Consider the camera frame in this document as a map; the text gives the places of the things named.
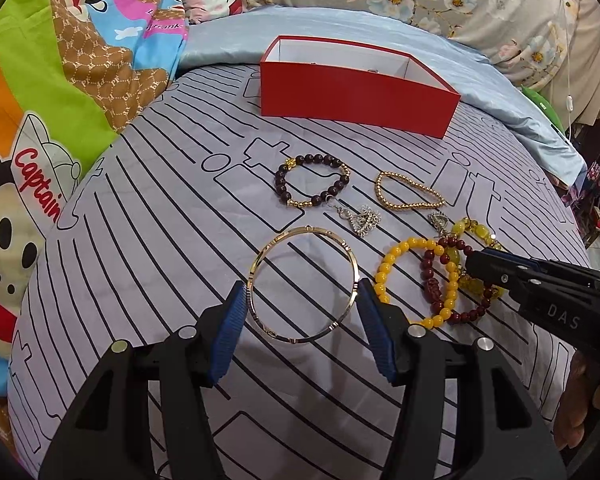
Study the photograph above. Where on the person's right hand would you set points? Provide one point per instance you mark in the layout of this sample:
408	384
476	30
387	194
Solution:
575	410

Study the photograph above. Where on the grey striped bedsheet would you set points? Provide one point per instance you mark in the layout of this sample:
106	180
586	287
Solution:
155	210

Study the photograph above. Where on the light blue pillow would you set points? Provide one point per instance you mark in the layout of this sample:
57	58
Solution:
230	40

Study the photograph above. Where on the green plush toy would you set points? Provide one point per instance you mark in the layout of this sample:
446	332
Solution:
545	107

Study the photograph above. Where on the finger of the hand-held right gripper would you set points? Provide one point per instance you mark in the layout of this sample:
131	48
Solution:
490	274
502	256

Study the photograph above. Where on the red cardboard box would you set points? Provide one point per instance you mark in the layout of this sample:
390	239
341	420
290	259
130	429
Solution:
355	95

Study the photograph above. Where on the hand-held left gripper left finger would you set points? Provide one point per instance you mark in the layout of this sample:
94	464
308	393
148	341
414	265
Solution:
227	330

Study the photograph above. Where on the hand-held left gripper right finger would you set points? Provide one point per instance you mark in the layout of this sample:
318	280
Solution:
377	330

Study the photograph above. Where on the grey floral blanket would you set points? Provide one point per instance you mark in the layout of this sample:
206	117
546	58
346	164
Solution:
480	10

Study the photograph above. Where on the cartoon monkey blanket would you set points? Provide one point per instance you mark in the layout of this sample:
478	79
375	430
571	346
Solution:
30	85

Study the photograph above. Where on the gold bangle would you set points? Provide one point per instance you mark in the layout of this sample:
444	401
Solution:
307	229

